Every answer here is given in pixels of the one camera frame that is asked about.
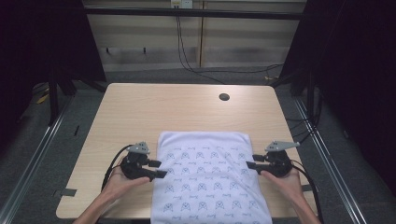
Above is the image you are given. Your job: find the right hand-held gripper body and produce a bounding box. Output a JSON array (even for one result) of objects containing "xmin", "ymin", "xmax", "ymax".
[{"xmin": 262, "ymin": 140, "xmax": 301, "ymax": 178}]

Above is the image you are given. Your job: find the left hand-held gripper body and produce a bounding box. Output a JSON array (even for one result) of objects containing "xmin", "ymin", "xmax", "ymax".
[{"xmin": 120, "ymin": 141, "xmax": 154, "ymax": 181}]

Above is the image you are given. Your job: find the white patterned cloth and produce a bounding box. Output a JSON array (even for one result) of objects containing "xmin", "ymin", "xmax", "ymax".
[{"xmin": 150, "ymin": 131, "xmax": 274, "ymax": 224}]

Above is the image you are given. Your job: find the person's right hand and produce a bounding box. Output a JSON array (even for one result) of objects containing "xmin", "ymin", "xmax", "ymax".
[{"xmin": 260, "ymin": 167, "xmax": 304, "ymax": 203}]

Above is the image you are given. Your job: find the person's left hand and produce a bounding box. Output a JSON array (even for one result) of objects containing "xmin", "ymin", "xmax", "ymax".
[{"xmin": 104, "ymin": 167, "xmax": 151, "ymax": 203}]

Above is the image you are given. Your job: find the black curtain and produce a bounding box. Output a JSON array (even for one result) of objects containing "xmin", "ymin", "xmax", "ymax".
[
  {"xmin": 0, "ymin": 0, "xmax": 107, "ymax": 150},
  {"xmin": 279, "ymin": 0, "xmax": 396, "ymax": 189}
]

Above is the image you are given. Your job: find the black horizontal bar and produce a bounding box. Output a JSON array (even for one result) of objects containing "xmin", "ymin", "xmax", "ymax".
[{"xmin": 83, "ymin": 7, "xmax": 308, "ymax": 21}]

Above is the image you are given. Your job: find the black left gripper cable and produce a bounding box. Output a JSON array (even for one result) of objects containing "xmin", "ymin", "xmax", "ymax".
[{"xmin": 100, "ymin": 144, "xmax": 134, "ymax": 191}]

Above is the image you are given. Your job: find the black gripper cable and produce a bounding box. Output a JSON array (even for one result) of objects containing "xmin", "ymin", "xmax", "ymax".
[
  {"xmin": 290, "ymin": 159, "xmax": 325, "ymax": 224},
  {"xmin": 100, "ymin": 144, "xmax": 134, "ymax": 191}
]

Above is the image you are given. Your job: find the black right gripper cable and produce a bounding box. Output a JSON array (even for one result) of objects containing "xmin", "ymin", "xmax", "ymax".
[{"xmin": 290, "ymin": 159, "xmax": 325, "ymax": 224}]

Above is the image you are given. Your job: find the metal floor rail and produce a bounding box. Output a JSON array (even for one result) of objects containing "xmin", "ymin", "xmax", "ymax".
[
  {"xmin": 292, "ymin": 97, "xmax": 369, "ymax": 224},
  {"xmin": 0, "ymin": 92, "xmax": 77, "ymax": 224}
]

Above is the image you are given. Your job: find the black wall cable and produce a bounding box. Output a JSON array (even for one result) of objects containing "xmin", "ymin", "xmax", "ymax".
[{"xmin": 175, "ymin": 14, "xmax": 285, "ymax": 85}]

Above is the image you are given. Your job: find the white wall socket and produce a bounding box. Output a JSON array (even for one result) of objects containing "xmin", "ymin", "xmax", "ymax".
[{"xmin": 170, "ymin": 0, "xmax": 194, "ymax": 9}]

